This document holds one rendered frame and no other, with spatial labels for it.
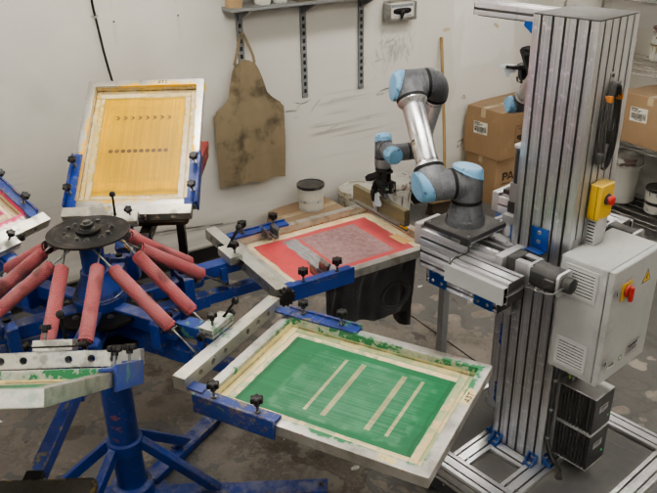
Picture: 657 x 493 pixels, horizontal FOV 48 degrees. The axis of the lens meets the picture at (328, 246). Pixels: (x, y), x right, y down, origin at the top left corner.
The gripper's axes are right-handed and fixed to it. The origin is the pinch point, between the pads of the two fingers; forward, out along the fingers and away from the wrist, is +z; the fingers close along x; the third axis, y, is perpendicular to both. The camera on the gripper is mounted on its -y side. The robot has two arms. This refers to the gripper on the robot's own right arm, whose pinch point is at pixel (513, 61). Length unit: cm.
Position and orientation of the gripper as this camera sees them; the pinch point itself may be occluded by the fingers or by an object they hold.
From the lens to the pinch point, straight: 366.6
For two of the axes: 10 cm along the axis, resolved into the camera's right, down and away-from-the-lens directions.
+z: -2.6, -4.1, 8.7
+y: 1.5, 8.7, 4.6
